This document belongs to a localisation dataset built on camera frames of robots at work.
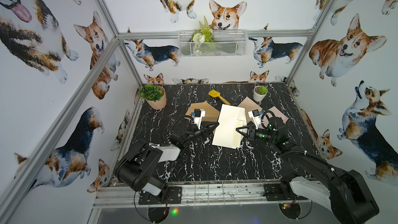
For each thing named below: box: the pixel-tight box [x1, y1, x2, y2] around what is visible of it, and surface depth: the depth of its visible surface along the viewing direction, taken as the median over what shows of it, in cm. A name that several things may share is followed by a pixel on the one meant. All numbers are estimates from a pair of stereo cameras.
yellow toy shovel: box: [208, 89, 232, 106], surface depth 115 cm
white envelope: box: [211, 103, 248, 149], surface depth 79 cm
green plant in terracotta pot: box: [138, 84, 167, 110], surface depth 97 cm
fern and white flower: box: [190, 15, 215, 54], surface depth 85 cm
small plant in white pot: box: [252, 85, 268, 102], surface depth 107 cm
